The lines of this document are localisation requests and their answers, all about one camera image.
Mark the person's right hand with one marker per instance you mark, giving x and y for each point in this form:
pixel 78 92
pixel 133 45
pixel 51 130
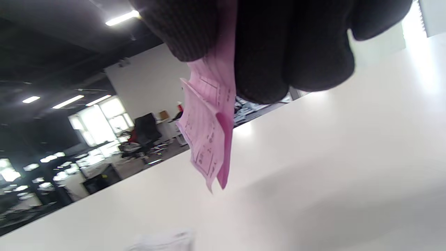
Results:
pixel 296 42

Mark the black office chair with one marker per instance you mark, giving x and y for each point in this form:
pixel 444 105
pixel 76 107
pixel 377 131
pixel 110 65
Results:
pixel 147 130

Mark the black cabinet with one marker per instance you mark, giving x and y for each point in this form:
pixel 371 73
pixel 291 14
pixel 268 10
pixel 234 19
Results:
pixel 102 179

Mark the brown cardboard box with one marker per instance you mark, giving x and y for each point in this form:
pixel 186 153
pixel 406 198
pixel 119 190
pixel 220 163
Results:
pixel 164 114

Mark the white partition panel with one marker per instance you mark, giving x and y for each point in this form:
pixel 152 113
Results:
pixel 433 15

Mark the white paper invoice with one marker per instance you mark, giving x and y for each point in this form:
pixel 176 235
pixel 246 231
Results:
pixel 163 242

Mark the pink paper invoice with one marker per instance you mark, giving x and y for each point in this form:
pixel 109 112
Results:
pixel 205 132

